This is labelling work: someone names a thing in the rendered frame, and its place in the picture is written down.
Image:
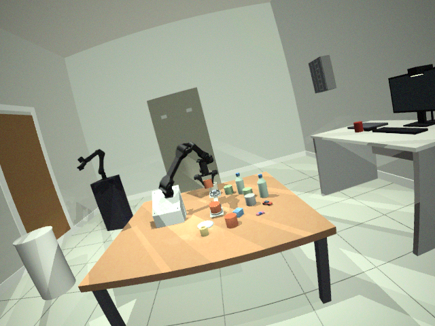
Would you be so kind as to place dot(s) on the orange cylinder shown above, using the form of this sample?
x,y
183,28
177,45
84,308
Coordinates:
x,y
231,220
215,207
208,183

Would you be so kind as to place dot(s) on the green cylinder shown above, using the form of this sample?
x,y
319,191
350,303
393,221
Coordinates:
x,y
228,189
247,191

